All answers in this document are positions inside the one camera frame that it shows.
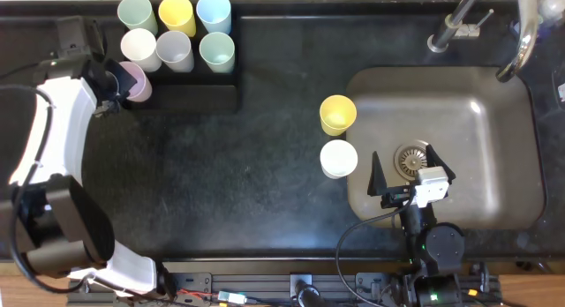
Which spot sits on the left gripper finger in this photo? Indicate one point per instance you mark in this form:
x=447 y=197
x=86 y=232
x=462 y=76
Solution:
x=121 y=77

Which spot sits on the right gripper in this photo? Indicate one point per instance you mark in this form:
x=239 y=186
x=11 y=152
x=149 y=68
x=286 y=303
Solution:
x=397 y=197

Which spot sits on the pink cup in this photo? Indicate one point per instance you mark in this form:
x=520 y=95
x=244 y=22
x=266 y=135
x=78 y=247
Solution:
x=143 y=84

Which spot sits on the white cup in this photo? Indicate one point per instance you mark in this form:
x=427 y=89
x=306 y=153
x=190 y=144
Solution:
x=338 y=158
x=140 y=49

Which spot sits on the yellow cup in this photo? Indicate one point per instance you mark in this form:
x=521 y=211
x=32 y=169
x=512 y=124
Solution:
x=176 y=15
x=337 y=115

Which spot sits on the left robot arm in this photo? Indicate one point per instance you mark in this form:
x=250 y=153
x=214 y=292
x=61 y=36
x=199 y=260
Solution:
x=66 y=122

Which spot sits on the grey cup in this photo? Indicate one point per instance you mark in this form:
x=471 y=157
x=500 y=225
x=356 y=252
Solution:
x=174 y=50

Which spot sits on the green cup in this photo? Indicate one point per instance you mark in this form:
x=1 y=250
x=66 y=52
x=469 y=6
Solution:
x=217 y=51
x=137 y=13

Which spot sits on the steel sink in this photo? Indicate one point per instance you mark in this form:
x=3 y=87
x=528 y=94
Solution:
x=485 y=157

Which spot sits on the black tray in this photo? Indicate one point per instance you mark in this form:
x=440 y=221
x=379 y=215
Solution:
x=198 y=97

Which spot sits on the blue cup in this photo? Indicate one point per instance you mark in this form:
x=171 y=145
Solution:
x=214 y=12

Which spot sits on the steel tap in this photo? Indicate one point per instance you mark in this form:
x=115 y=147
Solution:
x=525 y=38

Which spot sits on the blue soap bottle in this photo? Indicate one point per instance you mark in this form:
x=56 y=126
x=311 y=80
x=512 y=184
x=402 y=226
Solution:
x=552 y=7

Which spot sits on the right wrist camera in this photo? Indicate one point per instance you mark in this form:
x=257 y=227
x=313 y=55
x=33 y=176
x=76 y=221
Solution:
x=432 y=185

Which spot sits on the mounting rail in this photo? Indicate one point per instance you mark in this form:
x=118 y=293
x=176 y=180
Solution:
x=265 y=285

